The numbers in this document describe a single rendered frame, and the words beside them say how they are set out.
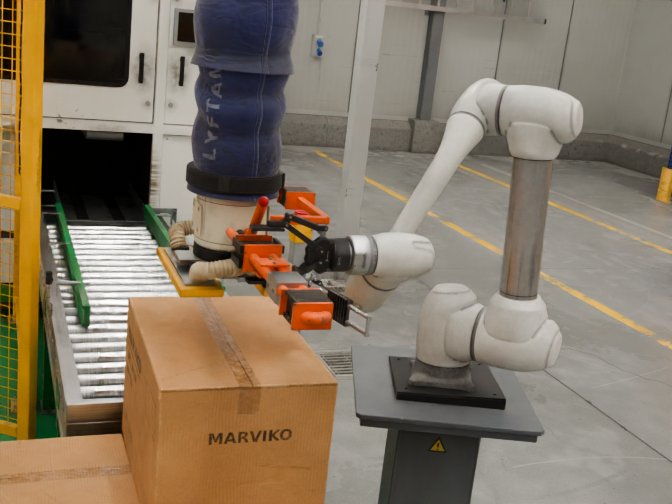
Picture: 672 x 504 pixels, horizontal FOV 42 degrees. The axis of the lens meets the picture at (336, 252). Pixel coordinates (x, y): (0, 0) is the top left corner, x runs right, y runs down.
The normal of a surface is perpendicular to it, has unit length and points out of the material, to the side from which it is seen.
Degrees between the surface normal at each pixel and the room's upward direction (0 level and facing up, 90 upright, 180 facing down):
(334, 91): 90
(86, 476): 0
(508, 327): 89
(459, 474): 90
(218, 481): 90
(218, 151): 79
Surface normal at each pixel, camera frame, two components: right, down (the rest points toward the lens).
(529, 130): -0.46, 0.30
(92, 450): 0.11, -0.96
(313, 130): 0.35, 0.28
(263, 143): 0.64, 0.03
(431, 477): 0.01, 0.26
